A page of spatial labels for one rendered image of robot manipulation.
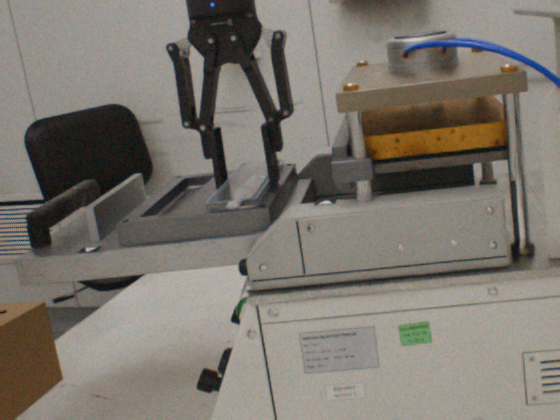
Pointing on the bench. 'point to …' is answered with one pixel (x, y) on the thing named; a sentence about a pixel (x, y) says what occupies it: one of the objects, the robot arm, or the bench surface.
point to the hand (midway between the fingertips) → (244, 158)
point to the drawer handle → (42, 217)
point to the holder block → (184, 223)
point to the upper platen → (436, 134)
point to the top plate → (434, 73)
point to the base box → (401, 355)
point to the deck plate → (520, 266)
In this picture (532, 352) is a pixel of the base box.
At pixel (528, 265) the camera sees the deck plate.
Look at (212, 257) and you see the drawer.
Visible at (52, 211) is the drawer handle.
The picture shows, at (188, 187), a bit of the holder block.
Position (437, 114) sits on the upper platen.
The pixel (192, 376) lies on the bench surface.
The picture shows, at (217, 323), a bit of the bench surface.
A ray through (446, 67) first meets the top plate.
